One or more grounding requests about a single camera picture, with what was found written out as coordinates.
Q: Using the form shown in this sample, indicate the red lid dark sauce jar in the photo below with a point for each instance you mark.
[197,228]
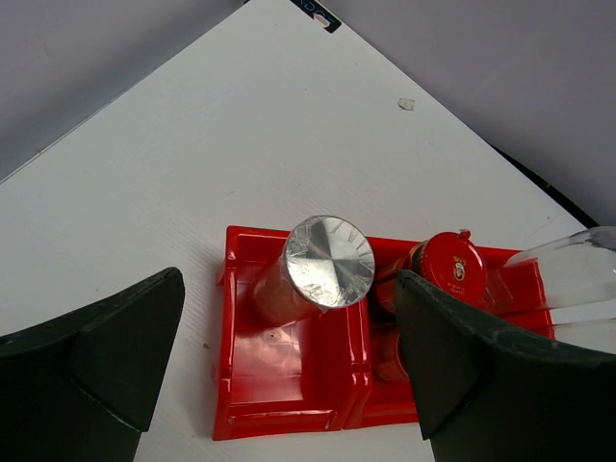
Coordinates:
[448,260]

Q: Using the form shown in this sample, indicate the white lid brown spice jar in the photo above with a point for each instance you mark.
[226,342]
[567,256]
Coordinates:
[386,354]

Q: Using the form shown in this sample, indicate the red plastic organizer tray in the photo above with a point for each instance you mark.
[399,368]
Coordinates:
[313,375]

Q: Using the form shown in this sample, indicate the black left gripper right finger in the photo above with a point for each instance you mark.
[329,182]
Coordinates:
[488,390]

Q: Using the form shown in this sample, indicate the silver lid white powder jar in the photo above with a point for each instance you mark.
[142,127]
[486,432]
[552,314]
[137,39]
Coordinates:
[326,264]

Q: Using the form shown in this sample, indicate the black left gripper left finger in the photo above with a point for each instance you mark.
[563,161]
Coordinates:
[84,386]

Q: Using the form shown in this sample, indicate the clear liquid glass bottle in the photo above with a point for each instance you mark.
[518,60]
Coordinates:
[572,271]

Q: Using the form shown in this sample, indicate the blue left table label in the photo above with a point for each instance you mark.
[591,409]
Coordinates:
[318,12]

